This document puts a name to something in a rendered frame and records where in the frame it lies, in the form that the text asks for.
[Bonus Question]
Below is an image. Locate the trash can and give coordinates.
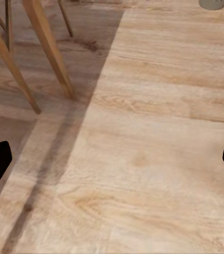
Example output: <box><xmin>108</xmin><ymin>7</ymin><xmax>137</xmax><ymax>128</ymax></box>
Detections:
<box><xmin>199</xmin><ymin>0</ymin><xmax>224</xmax><ymax>11</ymax></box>

